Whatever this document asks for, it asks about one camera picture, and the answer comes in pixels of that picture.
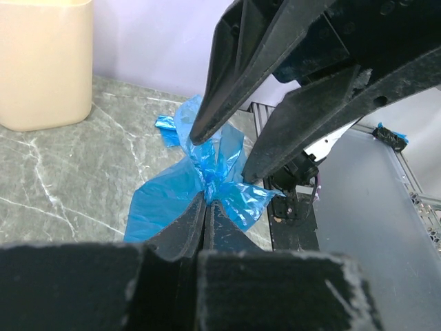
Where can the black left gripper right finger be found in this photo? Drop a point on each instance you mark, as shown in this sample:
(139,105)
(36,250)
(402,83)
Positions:
(242,287)

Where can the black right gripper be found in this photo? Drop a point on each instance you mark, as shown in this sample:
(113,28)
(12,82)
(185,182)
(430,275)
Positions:
(299,39)

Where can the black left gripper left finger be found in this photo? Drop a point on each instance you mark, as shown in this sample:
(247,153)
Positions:
(105,286)

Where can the blue plastic trash bag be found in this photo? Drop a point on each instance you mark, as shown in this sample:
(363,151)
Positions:
(213,169)

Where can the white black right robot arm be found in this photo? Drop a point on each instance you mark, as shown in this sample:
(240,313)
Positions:
(310,162)

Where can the cream plastic trash bin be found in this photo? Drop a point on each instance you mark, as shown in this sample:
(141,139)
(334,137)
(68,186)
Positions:
(46,63)

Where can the aluminium rail frame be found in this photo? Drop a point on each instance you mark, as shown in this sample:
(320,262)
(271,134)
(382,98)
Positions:
(427,207)

